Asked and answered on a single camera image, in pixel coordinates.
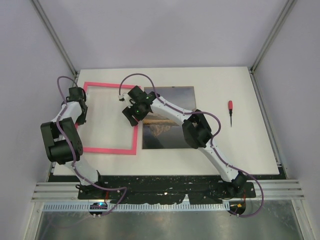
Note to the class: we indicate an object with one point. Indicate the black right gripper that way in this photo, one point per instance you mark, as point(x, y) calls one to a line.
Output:
point(128, 112)

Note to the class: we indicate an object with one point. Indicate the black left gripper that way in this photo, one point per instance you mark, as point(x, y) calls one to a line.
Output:
point(82, 120)

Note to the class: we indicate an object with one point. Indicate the pink picture frame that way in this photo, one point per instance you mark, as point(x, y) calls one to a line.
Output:
point(107, 130)

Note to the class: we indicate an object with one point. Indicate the mountain landscape photo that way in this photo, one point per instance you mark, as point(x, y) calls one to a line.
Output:
point(159, 132)

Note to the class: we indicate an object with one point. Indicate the red handled screwdriver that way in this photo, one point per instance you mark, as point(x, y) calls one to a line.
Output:
point(230, 109)

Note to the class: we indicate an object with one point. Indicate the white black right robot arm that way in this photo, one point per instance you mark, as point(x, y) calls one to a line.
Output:
point(196, 130)

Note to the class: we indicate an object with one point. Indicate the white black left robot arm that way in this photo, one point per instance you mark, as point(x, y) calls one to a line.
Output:
point(63, 144)

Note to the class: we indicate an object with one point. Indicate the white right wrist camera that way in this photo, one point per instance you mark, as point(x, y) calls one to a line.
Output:
point(124, 97)

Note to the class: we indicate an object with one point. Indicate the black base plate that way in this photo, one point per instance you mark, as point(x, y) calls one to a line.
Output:
point(165, 190)

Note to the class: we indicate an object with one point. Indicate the white slotted cable duct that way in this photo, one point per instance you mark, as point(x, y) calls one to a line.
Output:
point(97, 206)

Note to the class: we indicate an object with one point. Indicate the left aluminium corner post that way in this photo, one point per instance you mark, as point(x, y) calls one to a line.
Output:
point(53, 35)

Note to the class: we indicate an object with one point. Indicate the aluminium corner post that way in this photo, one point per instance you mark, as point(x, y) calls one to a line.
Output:
point(53, 35)
point(272, 35)

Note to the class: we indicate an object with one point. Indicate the aluminium front rail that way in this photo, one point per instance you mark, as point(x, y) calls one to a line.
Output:
point(279, 189)

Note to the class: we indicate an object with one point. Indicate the right aluminium corner post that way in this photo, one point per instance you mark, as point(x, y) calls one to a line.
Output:
point(272, 35)

